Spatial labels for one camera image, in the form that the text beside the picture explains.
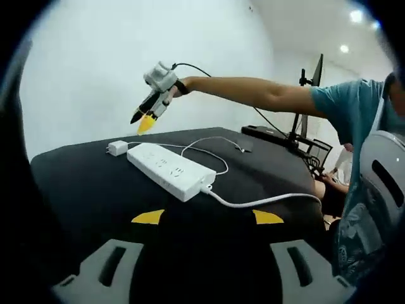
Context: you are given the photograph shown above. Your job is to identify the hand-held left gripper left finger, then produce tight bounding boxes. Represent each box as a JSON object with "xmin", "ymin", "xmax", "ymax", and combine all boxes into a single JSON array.
[{"xmin": 50, "ymin": 208, "xmax": 167, "ymax": 304}]

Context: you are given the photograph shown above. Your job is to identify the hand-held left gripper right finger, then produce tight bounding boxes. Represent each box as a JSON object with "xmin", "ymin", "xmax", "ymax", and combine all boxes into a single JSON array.
[{"xmin": 251, "ymin": 208, "xmax": 354, "ymax": 304}]

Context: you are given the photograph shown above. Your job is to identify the white charger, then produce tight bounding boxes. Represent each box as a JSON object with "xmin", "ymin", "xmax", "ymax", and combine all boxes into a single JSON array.
[{"xmin": 105, "ymin": 140, "xmax": 129, "ymax": 158}]

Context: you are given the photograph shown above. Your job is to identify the white charging cable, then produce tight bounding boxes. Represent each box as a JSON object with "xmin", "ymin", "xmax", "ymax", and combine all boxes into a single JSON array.
[{"xmin": 125, "ymin": 136, "xmax": 246, "ymax": 176}]

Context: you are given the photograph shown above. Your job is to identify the white power strip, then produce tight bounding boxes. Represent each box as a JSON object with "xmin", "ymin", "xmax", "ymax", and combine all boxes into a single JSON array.
[{"xmin": 126, "ymin": 142, "xmax": 218, "ymax": 203}]

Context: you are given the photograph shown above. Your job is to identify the person's right hand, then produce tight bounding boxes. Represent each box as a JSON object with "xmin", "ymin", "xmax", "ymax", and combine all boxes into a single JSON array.
[{"xmin": 169, "ymin": 80, "xmax": 189, "ymax": 103}]

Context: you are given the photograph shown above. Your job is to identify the flat black device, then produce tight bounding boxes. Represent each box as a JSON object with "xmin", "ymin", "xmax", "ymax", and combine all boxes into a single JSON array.
[{"xmin": 240, "ymin": 124, "xmax": 299, "ymax": 144}]

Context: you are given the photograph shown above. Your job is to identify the black mesh chair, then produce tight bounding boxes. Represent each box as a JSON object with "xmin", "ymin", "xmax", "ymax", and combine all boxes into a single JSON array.
[{"xmin": 302, "ymin": 137, "xmax": 334, "ymax": 179}]

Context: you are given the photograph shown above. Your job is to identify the black monitor stand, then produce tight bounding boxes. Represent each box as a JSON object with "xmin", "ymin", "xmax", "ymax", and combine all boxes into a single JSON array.
[{"xmin": 285, "ymin": 68, "xmax": 310, "ymax": 150}]

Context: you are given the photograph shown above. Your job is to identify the white worn device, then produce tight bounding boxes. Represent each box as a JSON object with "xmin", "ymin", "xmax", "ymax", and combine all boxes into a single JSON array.
[{"xmin": 359, "ymin": 129, "xmax": 405, "ymax": 243}]

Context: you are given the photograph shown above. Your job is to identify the person in teal shirt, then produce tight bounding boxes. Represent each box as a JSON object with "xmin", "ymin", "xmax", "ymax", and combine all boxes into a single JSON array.
[{"xmin": 309, "ymin": 78, "xmax": 405, "ymax": 286}]

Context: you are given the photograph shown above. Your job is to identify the black monitor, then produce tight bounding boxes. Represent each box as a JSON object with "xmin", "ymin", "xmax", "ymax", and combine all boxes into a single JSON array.
[{"xmin": 311, "ymin": 53, "xmax": 325, "ymax": 88}]

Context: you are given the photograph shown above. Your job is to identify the white power strip cord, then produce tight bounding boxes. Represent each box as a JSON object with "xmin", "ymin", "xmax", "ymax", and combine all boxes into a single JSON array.
[{"xmin": 201, "ymin": 184, "xmax": 323, "ymax": 217}]

